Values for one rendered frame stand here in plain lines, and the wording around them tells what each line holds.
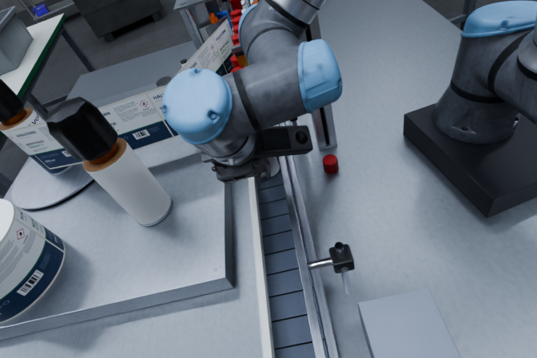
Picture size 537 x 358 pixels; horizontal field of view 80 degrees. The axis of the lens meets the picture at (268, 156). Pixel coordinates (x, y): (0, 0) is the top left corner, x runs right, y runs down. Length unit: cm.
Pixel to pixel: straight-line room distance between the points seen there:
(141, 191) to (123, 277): 17
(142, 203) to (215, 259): 19
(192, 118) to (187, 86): 4
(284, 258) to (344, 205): 18
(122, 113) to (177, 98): 51
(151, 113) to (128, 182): 23
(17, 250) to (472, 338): 79
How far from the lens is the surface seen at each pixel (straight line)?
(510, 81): 61
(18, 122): 101
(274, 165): 69
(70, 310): 78
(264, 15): 46
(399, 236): 66
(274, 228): 64
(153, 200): 72
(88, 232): 87
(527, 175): 72
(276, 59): 36
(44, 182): 110
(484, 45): 65
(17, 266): 79
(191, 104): 34
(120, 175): 66
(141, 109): 84
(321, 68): 35
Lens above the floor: 141
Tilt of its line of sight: 44 degrees down
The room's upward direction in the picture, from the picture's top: 21 degrees counter-clockwise
